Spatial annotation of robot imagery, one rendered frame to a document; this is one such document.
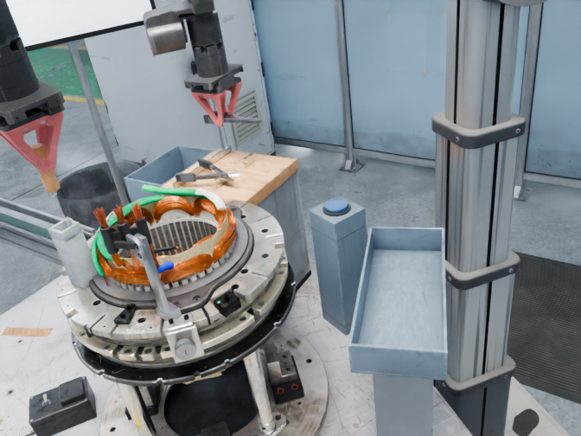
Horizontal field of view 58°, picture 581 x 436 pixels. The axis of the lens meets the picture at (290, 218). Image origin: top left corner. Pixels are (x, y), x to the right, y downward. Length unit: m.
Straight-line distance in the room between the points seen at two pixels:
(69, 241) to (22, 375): 0.51
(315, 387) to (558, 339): 1.41
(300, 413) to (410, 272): 0.30
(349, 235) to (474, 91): 0.31
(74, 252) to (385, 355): 0.41
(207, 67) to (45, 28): 0.82
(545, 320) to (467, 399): 1.16
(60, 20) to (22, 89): 1.10
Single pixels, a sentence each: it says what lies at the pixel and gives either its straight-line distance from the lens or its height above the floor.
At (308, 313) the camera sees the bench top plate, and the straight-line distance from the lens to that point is 1.09.
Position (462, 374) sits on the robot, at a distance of 1.10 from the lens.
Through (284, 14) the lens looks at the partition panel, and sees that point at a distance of 3.30.
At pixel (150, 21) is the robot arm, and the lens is 0.96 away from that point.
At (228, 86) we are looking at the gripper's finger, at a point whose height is 1.23.
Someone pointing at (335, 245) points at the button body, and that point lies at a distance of 0.90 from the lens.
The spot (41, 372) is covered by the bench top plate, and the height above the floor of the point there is 0.78.
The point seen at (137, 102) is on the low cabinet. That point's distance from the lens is 3.49.
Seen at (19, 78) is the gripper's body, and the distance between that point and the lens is 0.64.
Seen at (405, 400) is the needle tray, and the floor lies 0.89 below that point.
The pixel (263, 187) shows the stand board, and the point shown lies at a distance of 0.96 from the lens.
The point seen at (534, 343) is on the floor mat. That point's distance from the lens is 2.16.
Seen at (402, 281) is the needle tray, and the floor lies 1.02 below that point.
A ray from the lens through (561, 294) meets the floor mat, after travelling 2.40.
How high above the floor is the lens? 1.50
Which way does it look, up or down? 31 degrees down
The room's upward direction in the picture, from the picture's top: 9 degrees counter-clockwise
